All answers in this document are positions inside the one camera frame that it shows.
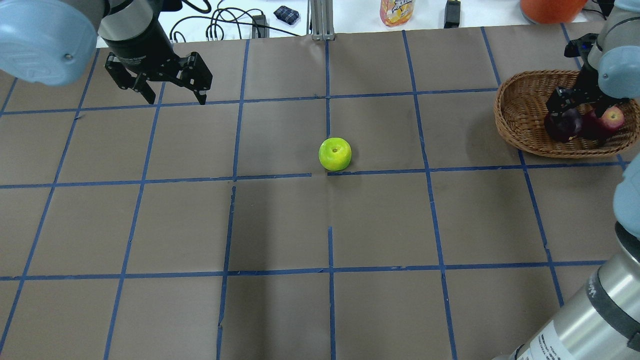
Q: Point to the black power adapter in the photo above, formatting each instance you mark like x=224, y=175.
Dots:
x=452, y=15

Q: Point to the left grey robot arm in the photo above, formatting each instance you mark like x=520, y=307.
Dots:
x=50, y=42

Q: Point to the aluminium frame post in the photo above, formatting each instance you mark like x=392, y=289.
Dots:
x=321, y=20

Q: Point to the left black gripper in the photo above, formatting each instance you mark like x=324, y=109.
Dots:
x=136, y=44

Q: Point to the green apple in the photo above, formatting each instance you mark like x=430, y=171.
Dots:
x=335, y=154

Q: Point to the woven wicker basket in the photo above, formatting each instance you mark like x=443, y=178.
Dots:
x=520, y=108

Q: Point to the orange juice bottle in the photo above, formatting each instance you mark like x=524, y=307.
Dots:
x=394, y=13

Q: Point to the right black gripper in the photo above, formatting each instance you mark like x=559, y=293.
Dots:
x=584, y=88

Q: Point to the dark blue checked pouch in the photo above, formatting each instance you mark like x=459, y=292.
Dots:
x=287, y=15

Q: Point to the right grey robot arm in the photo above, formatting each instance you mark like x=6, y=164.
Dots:
x=601, y=320

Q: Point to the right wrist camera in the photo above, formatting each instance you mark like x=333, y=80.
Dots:
x=580, y=47

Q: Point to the red yellow apple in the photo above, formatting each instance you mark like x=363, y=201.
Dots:
x=596, y=128

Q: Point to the dark red apple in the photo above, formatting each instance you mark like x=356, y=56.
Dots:
x=565, y=127

